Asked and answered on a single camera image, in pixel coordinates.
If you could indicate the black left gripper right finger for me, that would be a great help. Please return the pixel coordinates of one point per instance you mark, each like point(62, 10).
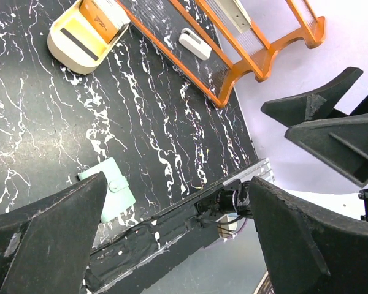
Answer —
point(308, 248)

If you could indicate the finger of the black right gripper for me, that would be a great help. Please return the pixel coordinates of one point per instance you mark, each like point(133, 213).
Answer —
point(313, 105)
point(317, 138)

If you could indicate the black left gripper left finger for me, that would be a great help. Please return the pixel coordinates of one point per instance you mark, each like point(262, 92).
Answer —
point(45, 246)

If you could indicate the green card holder wallet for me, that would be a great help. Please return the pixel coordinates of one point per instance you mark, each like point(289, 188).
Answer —
point(118, 196)

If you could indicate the stack of credit cards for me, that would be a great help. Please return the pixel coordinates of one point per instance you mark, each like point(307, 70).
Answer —
point(111, 14)

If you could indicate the card with black stripe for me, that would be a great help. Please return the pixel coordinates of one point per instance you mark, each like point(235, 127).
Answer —
point(79, 44)

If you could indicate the orange wooden shelf rack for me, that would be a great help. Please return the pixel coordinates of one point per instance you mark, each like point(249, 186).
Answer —
point(238, 46)

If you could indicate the small white stapler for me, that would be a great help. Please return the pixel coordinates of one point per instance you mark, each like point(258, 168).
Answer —
point(194, 44)

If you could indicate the beige oval tray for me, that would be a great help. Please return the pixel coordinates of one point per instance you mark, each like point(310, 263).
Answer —
point(82, 21)

